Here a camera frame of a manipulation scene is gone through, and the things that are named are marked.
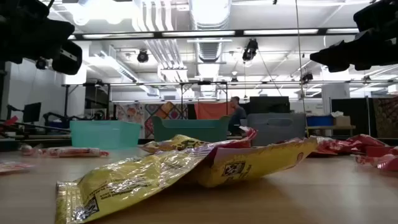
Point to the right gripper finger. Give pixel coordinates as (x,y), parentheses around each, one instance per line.
(335,56)

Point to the yellow sour candy pack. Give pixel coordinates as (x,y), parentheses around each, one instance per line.
(12,167)
(177,143)
(124,177)

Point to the red and yellow candy pack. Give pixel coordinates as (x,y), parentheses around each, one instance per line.
(248,165)

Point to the black partition screen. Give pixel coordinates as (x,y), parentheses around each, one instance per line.
(349,107)

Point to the cardboard box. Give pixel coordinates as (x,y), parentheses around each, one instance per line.
(342,120)

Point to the blue storage bin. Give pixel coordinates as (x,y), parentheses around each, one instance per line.
(319,120)

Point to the dark patterned hanging cloth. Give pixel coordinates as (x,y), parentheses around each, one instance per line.
(385,116)

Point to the wooden shelf board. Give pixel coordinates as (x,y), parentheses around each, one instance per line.
(329,127)

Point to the black computer monitor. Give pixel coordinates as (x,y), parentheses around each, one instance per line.
(32,112)

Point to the black flat panel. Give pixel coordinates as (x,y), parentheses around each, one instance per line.
(269,104)

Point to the red background object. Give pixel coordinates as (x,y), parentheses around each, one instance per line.
(7,122)

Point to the grey plastic bin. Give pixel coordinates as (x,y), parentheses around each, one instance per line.
(276,127)

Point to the black overhead crossbar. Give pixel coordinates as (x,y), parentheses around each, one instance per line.
(155,34)

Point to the floral hanging cloth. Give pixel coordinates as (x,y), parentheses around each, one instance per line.
(130,112)

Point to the light green translucent bin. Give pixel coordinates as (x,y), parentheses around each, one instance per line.
(105,135)

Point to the person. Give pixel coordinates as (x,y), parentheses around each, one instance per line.
(237,116)

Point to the colourful patchwork quilt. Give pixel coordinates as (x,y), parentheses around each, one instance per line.
(168,110)

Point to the teal plastic bin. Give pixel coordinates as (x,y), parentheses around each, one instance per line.
(192,130)

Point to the black ceiling camera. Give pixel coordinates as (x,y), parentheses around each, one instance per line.
(41,64)
(250,49)
(142,56)
(307,77)

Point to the black background rig frame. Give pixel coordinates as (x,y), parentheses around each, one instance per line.
(155,84)

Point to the silver ceiling duct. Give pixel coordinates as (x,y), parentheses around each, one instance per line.
(210,18)

